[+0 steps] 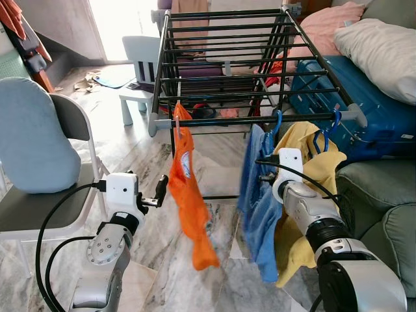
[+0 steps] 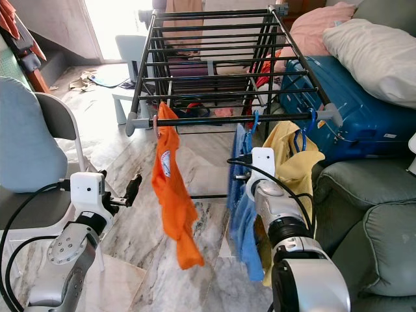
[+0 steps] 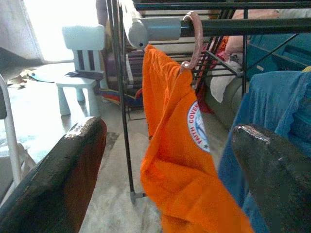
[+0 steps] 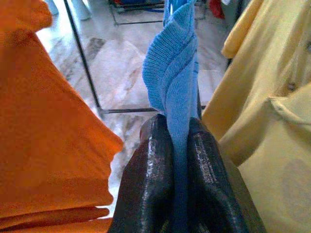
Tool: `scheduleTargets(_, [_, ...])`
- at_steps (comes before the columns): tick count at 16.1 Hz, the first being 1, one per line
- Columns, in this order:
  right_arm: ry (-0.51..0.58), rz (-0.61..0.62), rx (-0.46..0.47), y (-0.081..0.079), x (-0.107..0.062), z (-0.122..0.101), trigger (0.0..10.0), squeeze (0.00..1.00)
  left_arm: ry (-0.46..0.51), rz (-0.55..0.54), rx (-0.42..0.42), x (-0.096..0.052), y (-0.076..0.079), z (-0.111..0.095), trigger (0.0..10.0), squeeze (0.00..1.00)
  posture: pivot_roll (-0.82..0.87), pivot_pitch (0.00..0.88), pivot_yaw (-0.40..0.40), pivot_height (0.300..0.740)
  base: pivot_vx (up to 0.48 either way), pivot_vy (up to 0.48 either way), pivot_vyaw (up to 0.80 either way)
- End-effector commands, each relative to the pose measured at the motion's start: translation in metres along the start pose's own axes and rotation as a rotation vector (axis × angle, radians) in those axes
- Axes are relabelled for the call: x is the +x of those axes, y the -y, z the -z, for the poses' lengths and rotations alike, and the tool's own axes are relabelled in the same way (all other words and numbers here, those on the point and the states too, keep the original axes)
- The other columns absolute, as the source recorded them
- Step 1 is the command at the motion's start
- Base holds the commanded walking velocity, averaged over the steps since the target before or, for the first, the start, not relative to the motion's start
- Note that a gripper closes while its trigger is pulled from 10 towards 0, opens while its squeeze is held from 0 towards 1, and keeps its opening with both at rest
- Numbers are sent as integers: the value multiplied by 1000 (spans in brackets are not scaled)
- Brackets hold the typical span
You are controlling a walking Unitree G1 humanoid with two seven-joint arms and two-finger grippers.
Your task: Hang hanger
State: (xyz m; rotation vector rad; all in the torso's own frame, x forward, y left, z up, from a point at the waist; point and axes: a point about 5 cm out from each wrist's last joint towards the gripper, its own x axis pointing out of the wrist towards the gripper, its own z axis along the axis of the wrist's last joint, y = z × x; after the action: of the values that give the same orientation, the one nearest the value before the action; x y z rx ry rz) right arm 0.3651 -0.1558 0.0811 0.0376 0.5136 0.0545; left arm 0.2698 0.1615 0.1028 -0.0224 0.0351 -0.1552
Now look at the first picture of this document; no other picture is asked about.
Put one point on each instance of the light blue chair cushion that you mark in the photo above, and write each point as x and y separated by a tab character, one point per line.
36	136

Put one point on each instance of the blue shirt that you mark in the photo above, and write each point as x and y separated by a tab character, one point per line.
260	227

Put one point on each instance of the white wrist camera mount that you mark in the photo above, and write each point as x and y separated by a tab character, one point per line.
121	192
290	162

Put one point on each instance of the yellow shirt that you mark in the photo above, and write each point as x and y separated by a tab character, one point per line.
325	169

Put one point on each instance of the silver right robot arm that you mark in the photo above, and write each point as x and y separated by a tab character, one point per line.
305	208

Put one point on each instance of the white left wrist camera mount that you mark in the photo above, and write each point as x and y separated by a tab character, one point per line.
121	192

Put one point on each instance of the green sofa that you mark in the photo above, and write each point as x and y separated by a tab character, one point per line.
383	221

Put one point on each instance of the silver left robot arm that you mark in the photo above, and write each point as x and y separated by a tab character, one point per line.
104	260

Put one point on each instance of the pink plastic hanger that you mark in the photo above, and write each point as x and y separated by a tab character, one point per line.
177	114

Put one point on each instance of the blue suitcase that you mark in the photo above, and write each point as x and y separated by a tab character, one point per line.
377	123

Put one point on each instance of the blue white floor sheet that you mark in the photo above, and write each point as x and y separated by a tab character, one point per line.
116	80

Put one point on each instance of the brown hanging cloth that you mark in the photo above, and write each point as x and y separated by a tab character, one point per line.
190	23

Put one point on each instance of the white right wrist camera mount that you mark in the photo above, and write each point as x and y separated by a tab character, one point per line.
290	162

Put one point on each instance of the black metal drying rack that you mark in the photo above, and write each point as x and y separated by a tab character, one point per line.
221	121

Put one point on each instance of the orange shirt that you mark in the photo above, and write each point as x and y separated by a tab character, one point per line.
192	195

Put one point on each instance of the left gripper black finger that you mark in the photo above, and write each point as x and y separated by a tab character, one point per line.
162	188

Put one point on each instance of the white child chair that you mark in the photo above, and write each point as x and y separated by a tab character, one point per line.
140	52

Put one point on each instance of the purple storage bag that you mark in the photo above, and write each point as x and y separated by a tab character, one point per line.
201	73

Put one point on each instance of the pink blanket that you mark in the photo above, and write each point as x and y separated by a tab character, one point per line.
325	29

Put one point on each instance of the red hanging garment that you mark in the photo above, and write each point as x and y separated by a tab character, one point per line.
13	16

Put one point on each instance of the grey seat folding chair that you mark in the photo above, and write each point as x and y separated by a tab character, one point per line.
39	211

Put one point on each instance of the beige pillow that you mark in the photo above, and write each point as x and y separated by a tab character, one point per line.
383	58

